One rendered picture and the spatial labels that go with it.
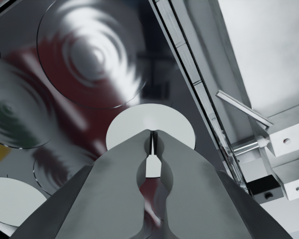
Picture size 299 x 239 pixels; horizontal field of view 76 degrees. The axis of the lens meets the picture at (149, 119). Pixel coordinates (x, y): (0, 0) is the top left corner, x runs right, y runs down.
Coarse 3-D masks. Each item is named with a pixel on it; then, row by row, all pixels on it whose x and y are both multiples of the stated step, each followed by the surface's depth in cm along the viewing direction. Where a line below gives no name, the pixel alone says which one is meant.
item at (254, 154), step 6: (246, 138) 30; (252, 138) 30; (234, 144) 31; (240, 144) 30; (252, 150) 28; (258, 150) 28; (222, 156) 30; (240, 156) 29; (246, 156) 29; (252, 156) 29; (258, 156) 29; (240, 162) 29; (246, 162) 29
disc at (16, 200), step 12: (0, 180) 25; (12, 180) 25; (0, 192) 26; (12, 192) 26; (24, 192) 26; (36, 192) 25; (0, 204) 27; (12, 204) 27; (24, 204) 27; (36, 204) 27; (0, 216) 28; (12, 216) 28; (24, 216) 28
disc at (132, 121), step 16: (128, 112) 20; (144, 112) 20; (160, 112) 20; (176, 112) 20; (112, 128) 21; (128, 128) 21; (144, 128) 21; (160, 128) 21; (176, 128) 21; (192, 128) 21; (112, 144) 22; (192, 144) 22
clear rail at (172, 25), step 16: (160, 0) 15; (160, 16) 16; (176, 16) 16; (176, 32) 16; (176, 48) 17; (192, 64) 17; (192, 80) 18; (208, 96) 19; (208, 112) 19; (224, 144) 21; (224, 160) 23; (240, 176) 23
